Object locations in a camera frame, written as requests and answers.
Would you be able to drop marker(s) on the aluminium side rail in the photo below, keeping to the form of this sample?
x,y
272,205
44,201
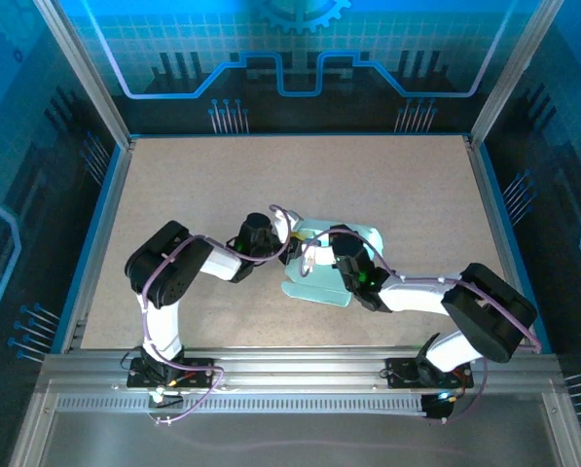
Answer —
x,y
487,194
100,233

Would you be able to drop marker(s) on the black module with green light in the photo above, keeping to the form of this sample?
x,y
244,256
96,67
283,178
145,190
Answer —
x,y
436,408

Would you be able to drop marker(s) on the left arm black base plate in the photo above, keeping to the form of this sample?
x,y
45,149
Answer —
x,y
197,372

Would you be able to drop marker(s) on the aluminium mounting rail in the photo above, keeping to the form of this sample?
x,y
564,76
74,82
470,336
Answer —
x,y
295,365

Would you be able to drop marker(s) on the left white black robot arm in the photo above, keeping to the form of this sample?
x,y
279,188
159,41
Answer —
x,y
161,321

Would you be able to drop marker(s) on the aluminium frame post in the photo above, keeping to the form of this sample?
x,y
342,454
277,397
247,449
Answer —
x,y
83,73
514,68

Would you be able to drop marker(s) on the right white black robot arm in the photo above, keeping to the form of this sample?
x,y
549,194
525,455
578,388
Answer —
x,y
416,294

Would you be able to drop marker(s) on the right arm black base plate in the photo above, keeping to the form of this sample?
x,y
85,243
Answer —
x,y
402,373

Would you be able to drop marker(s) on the light blue paper box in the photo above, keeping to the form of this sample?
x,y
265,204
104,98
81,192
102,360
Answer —
x,y
319,289

